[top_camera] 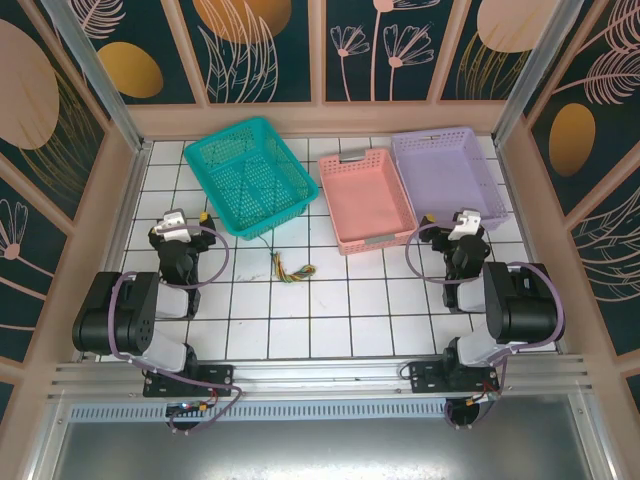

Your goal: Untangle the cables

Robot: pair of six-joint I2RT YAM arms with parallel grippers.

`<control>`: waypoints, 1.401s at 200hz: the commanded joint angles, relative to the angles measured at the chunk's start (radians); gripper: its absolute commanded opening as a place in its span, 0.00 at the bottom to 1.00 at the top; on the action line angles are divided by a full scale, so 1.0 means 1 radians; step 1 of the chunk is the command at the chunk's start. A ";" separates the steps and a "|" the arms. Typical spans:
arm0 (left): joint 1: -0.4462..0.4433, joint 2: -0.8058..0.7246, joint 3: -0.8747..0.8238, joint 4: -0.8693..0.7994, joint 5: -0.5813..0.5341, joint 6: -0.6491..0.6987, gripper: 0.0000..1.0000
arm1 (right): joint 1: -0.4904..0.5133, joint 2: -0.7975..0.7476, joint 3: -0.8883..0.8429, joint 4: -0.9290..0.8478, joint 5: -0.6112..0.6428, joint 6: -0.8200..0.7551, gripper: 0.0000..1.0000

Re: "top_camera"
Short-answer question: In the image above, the teal perforated plastic basket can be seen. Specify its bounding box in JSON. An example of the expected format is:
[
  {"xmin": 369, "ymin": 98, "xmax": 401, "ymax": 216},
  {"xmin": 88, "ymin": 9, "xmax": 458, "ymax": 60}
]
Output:
[{"xmin": 183, "ymin": 116, "xmax": 321, "ymax": 243}]

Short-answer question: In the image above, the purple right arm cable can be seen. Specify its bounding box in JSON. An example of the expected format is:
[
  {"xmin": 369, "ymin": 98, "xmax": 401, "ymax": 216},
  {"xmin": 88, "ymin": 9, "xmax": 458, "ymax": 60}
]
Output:
[{"xmin": 405, "ymin": 222, "xmax": 566, "ymax": 431}]

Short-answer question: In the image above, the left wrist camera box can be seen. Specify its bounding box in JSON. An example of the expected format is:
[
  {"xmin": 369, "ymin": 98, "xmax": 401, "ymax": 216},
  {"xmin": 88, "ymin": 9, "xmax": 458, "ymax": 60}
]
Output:
[{"xmin": 151, "ymin": 209, "xmax": 190, "ymax": 237}]

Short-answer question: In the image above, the thin red cable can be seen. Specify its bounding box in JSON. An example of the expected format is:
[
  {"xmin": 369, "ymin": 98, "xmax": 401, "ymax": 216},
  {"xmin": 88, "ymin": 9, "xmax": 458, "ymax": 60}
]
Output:
[{"xmin": 271, "ymin": 251, "xmax": 320, "ymax": 285}]

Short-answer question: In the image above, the aluminium mounting rail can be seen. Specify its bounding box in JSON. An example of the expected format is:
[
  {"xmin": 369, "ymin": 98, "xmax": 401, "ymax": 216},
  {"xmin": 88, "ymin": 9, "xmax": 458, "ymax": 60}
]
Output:
[{"xmin": 47, "ymin": 353, "xmax": 594, "ymax": 401}]

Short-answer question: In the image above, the pink perforated plastic basket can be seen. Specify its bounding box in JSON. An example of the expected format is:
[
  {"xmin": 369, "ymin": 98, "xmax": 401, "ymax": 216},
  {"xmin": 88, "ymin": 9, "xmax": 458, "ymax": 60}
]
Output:
[{"xmin": 318, "ymin": 146, "xmax": 420, "ymax": 257}]

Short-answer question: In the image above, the aluminium corner post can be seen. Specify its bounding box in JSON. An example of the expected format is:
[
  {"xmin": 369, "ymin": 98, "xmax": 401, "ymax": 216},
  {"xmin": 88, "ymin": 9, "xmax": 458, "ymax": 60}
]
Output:
[
  {"xmin": 39, "ymin": 0, "xmax": 147, "ymax": 154},
  {"xmin": 492, "ymin": 0, "xmax": 587, "ymax": 145}
]

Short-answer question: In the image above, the grey slotted cable duct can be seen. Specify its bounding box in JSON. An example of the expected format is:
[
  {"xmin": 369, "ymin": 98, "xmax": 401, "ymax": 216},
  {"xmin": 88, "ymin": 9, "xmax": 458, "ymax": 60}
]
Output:
[{"xmin": 69, "ymin": 402, "xmax": 451, "ymax": 422}]

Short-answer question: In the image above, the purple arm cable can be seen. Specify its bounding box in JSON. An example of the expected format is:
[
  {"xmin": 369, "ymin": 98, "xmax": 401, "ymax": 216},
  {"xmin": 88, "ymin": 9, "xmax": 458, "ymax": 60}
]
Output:
[
  {"xmin": 110, "ymin": 224, "xmax": 244, "ymax": 435},
  {"xmin": 405, "ymin": 222, "xmax": 566, "ymax": 431}
]

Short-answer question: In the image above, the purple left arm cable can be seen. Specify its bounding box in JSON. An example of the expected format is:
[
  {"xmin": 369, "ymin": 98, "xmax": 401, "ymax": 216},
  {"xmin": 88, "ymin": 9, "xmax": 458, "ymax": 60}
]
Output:
[{"xmin": 110, "ymin": 224, "xmax": 244, "ymax": 435}]

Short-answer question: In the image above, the lavender perforated plastic basket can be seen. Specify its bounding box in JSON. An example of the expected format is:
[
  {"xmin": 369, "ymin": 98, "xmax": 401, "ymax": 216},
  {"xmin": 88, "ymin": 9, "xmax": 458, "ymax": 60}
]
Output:
[{"xmin": 390, "ymin": 126, "xmax": 511, "ymax": 232}]

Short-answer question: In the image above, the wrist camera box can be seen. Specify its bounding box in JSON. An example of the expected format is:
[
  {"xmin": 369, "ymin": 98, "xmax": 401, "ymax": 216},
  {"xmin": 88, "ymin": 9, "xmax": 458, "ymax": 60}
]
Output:
[
  {"xmin": 151, "ymin": 209, "xmax": 190, "ymax": 237},
  {"xmin": 447, "ymin": 208, "xmax": 482, "ymax": 242}
]

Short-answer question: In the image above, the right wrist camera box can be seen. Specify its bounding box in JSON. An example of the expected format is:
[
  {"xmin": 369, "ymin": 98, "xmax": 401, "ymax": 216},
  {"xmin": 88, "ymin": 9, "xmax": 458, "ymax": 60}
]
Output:
[{"xmin": 447, "ymin": 208, "xmax": 482, "ymax": 242}]

